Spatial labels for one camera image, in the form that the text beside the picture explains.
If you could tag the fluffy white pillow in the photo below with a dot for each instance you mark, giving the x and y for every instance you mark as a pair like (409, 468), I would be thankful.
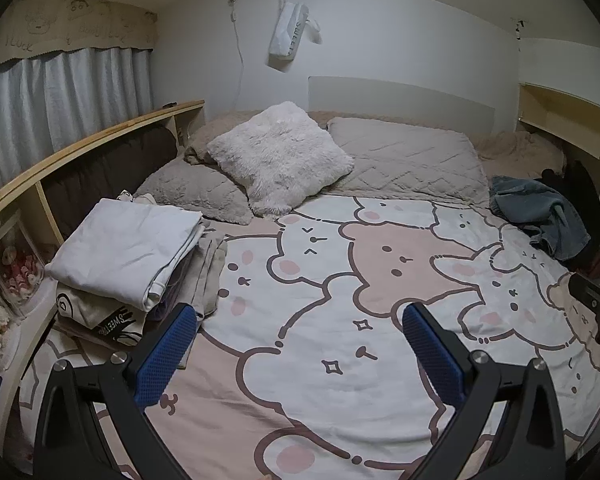
(280, 155)

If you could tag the stack of folded clothes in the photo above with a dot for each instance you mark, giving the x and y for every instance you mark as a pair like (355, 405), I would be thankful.
(120, 245)

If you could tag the cartoon bear printed bedsheet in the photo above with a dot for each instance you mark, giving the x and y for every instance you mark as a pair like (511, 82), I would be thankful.
(330, 270)

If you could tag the clear storage box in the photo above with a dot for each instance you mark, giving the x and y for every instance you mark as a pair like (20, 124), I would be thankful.
(15, 270)

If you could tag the beige printed valance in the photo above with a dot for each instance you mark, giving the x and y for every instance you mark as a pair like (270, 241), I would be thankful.
(55, 22)

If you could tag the black garment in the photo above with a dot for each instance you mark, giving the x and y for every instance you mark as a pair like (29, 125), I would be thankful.
(587, 195)

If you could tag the large grey quilted pillow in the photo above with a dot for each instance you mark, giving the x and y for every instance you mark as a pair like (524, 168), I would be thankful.
(405, 160)

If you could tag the white hanging bag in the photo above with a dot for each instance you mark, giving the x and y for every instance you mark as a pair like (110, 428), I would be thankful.
(287, 30)

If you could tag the small grey quilted pillow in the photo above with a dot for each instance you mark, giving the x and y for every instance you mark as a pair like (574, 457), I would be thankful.
(190, 187)

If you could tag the wooden bedside shelf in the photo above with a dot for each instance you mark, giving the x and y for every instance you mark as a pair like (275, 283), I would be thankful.
(80, 141)

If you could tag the white pleated curtain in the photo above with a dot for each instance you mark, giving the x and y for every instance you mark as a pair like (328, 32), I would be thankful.
(55, 100)

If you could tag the cream wall shelf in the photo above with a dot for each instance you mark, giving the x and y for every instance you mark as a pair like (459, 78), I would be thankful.
(555, 115)

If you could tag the blue denim garment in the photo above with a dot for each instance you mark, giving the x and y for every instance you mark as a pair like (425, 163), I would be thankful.
(535, 205)

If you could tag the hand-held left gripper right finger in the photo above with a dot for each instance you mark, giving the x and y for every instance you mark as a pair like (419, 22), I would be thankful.
(432, 355)

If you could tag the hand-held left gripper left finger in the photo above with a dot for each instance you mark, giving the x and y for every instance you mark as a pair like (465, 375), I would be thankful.
(165, 355)

